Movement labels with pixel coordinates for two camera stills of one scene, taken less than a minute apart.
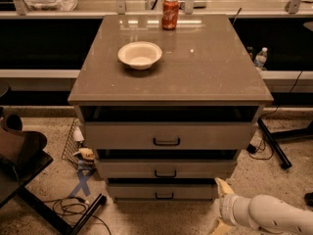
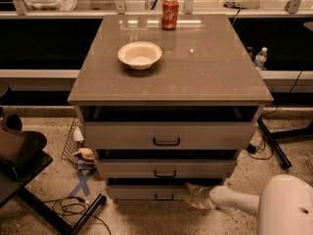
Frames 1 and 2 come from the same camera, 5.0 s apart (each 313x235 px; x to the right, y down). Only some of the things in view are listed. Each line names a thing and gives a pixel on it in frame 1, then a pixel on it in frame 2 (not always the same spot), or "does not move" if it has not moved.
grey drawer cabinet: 167,112 does not move
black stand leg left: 53,217 does not move
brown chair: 22,155 does not move
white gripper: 226,206 -> 202,196
